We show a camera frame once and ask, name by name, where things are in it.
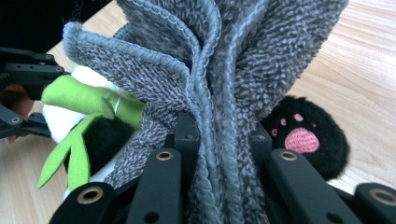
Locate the grey towel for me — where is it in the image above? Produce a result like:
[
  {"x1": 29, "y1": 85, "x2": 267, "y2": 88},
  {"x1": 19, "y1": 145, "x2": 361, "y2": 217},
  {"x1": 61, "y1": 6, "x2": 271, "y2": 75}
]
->
[{"x1": 62, "y1": 0, "x2": 349, "y2": 224}]

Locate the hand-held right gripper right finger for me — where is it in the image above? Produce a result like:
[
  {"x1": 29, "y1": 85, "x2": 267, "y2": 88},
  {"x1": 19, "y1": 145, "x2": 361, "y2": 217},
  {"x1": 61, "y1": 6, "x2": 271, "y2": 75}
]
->
[{"x1": 251, "y1": 122, "x2": 281, "y2": 194}]

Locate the panda plush toy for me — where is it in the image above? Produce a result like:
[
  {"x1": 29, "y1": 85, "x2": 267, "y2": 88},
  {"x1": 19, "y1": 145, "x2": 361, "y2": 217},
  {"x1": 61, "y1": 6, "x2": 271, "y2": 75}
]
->
[{"x1": 36, "y1": 63, "x2": 351, "y2": 200}]

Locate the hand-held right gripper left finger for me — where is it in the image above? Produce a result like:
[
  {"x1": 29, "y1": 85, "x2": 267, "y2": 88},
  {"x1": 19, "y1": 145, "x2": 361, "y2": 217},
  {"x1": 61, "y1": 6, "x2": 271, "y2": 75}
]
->
[{"x1": 164, "y1": 111, "x2": 200, "y2": 200}]

